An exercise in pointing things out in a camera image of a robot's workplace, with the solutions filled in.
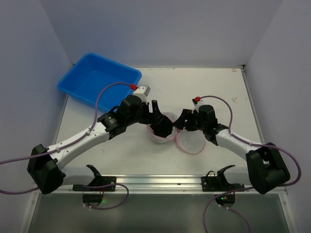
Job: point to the aluminium rail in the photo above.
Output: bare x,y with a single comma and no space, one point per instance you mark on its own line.
139,182

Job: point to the white mesh laundry bag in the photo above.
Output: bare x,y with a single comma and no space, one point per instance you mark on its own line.
190,142

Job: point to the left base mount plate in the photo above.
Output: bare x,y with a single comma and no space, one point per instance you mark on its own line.
93,186

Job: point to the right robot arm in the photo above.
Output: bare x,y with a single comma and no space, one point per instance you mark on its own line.
265,168

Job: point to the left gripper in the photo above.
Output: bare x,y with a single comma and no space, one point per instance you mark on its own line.
150,114

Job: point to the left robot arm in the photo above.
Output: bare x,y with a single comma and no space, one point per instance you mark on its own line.
48,166

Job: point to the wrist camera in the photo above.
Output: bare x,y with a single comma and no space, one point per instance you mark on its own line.
142,92
198,102

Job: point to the blue plastic bin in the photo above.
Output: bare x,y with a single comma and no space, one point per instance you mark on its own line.
91,74

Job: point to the base mount plate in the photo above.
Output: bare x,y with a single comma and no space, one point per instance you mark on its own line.
209,182
93,186

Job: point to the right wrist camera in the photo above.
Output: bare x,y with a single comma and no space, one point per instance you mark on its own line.
198,102

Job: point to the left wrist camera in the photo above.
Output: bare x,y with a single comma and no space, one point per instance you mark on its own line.
142,92

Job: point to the black bra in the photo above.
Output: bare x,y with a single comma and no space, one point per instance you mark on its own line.
161,126

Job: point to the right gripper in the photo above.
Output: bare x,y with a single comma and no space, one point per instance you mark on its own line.
190,120

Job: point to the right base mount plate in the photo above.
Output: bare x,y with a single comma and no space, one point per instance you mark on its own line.
209,182

